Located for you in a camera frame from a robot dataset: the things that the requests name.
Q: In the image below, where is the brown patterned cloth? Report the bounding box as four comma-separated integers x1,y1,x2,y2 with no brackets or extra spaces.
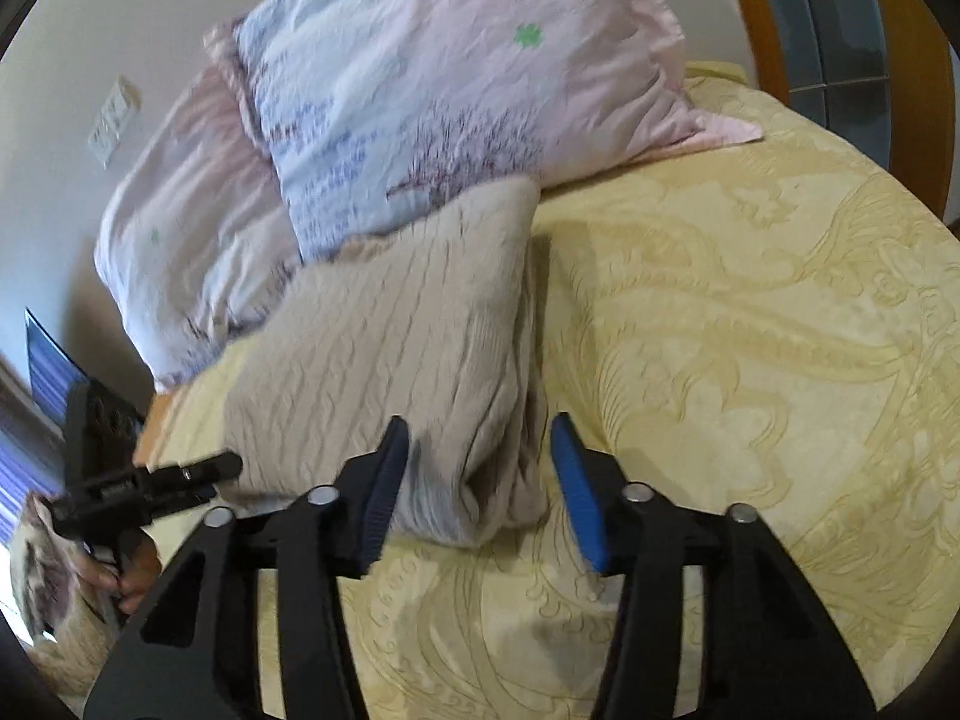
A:
6,493,117,700

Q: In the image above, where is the flat screen television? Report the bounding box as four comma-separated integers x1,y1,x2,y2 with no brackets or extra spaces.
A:
25,306,89,442

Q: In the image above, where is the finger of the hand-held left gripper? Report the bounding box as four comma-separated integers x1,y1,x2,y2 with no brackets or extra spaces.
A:
137,451,244,505

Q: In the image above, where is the pink blue tree-print pillow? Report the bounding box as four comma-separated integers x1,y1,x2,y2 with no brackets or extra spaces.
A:
205,0,766,265

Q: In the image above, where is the white wall outlet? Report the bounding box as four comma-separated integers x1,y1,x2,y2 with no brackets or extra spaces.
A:
85,74,143,170

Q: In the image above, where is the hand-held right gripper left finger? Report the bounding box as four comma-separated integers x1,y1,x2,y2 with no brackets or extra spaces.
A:
82,414,412,720

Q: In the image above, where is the yellow patterned bed sheet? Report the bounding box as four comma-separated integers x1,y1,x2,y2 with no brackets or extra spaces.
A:
133,60,960,720

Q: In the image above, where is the beige cable-knit sweater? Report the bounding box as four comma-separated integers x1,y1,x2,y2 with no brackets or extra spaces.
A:
217,176,554,550

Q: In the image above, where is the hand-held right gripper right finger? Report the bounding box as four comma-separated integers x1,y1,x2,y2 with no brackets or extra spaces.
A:
550,411,880,720

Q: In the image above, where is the dark glass door panel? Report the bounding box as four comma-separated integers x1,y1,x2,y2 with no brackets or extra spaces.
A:
746,0,902,130

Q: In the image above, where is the pink floral pillow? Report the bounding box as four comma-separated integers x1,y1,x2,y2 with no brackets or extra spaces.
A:
94,62,302,395

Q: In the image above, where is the person's left hand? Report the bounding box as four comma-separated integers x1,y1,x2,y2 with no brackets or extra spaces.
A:
79,531,164,616

